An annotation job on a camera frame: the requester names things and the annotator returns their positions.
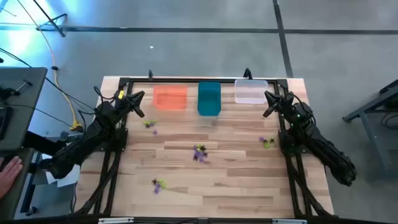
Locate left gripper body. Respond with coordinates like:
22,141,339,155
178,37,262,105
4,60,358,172
115,92,135,112

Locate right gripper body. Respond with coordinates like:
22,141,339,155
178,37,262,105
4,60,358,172
277,92,295,113

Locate teal plastic bin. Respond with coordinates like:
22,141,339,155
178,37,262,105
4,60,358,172
197,81,222,117

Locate clear plastic bin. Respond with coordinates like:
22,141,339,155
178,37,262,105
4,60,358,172
234,79,269,105

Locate orange translucent plastic bin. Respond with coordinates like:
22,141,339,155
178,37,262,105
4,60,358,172
152,85,189,111

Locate grey metal table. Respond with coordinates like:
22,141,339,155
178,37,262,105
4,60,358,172
341,79,398,183

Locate black desk crossbar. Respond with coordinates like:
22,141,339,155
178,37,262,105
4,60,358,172
23,130,68,156

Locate white paper sheets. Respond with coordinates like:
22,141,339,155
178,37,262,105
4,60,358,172
42,154,81,188

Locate grey desk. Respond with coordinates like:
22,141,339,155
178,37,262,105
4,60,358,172
0,67,49,152

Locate black tripod stand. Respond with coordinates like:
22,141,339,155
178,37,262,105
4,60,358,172
32,0,68,38

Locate black clamp tool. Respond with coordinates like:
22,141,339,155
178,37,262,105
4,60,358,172
0,79,34,101

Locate black keyboard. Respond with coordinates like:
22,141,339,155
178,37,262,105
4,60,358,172
0,105,13,141

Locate person's hand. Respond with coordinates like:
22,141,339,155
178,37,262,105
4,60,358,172
0,155,24,200

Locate black caster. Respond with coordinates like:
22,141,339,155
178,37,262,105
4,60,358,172
24,205,39,217

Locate dark desk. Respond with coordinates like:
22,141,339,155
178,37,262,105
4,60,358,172
0,147,35,221

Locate black floor cable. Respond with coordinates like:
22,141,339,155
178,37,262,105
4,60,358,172
0,47,96,113

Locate yellow cable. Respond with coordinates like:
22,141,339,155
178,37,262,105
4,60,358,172
17,0,82,130

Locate black aluminium table frame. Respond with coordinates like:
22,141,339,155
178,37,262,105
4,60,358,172
73,76,336,224

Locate silver metal bracket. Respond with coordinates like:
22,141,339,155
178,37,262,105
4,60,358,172
98,217,134,224
272,218,308,224

